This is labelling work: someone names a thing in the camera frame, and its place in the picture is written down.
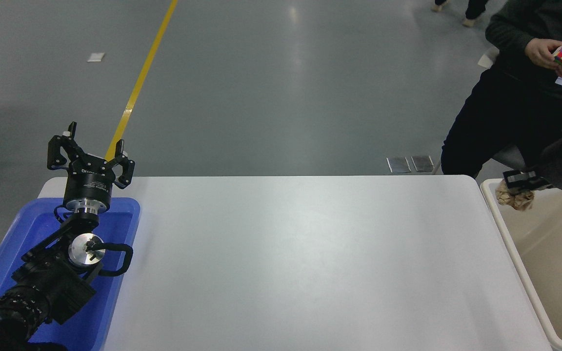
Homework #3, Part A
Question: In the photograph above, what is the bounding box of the person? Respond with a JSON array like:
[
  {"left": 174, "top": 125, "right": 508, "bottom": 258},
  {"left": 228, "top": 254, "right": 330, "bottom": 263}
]
[
  {"left": 441, "top": 0, "right": 562, "bottom": 177},
  {"left": 431, "top": 0, "right": 489, "bottom": 28}
]

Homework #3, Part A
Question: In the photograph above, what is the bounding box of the person's right hand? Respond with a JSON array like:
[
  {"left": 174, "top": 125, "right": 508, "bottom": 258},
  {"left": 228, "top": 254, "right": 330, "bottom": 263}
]
[{"left": 525, "top": 38, "right": 562, "bottom": 69}]

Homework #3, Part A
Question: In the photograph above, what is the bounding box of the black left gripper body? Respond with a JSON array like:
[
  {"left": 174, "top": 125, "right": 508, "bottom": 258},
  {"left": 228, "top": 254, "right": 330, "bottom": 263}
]
[{"left": 62, "top": 156, "right": 116, "bottom": 211}]

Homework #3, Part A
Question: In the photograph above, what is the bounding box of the large pale bin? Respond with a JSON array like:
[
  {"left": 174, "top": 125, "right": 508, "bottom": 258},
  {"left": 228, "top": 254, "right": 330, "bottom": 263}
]
[{"left": 480, "top": 178, "right": 562, "bottom": 351}]

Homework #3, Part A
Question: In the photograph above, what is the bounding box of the white chair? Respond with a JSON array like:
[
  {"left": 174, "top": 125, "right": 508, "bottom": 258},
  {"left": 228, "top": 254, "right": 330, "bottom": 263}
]
[{"left": 479, "top": 46, "right": 500, "bottom": 68}]

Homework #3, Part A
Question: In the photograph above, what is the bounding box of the blue plastic tray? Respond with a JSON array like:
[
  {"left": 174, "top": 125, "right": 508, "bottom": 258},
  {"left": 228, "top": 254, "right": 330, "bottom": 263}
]
[{"left": 0, "top": 196, "right": 141, "bottom": 351}]

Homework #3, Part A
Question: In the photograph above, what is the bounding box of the tan paper ball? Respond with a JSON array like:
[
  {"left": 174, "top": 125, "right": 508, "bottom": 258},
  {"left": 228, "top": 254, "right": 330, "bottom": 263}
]
[{"left": 496, "top": 187, "right": 535, "bottom": 212}]

